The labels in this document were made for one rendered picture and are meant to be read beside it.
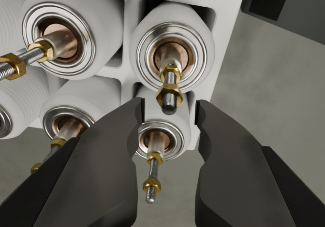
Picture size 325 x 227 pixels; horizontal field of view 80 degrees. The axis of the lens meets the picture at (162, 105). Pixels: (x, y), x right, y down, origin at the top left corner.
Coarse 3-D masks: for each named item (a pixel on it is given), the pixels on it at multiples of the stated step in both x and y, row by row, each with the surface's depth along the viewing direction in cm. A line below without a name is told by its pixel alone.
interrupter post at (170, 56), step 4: (164, 52) 20; (168, 52) 19; (172, 52) 19; (176, 52) 20; (164, 56) 19; (168, 56) 18; (172, 56) 18; (176, 56) 19; (180, 56) 20; (164, 60) 18; (168, 60) 18; (172, 60) 18; (176, 60) 18; (180, 60) 19; (160, 64) 18; (164, 64) 18; (168, 64) 18; (176, 64) 18; (180, 64) 18; (160, 68) 18; (180, 68) 18
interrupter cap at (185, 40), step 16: (160, 32) 19; (176, 32) 19; (192, 32) 19; (144, 48) 20; (160, 48) 20; (176, 48) 20; (192, 48) 20; (144, 64) 21; (192, 64) 21; (160, 80) 22; (192, 80) 22
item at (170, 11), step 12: (168, 0) 30; (156, 12) 19; (168, 12) 19; (180, 12) 19; (192, 12) 21; (144, 24) 20; (156, 24) 19; (192, 24) 19; (204, 24) 20; (132, 36) 21; (204, 36) 20; (132, 48) 21; (132, 60) 21; (204, 72) 22; (144, 84) 23
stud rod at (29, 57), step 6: (36, 48) 17; (24, 54) 15; (30, 54) 16; (36, 54) 16; (42, 54) 17; (24, 60) 15; (30, 60) 16; (36, 60) 17; (0, 66) 13; (6, 66) 13; (0, 72) 13; (6, 72) 13; (12, 72) 14; (0, 78) 13
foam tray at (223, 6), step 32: (128, 0) 25; (160, 0) 34; (192, 0) 24; (224, 0) 24; (128, 32) 27; (224, 32) 26; (32, 64) 30; (128, 64) 29; (128, 96) 32; (192, 96) 33; (192, 128) 35
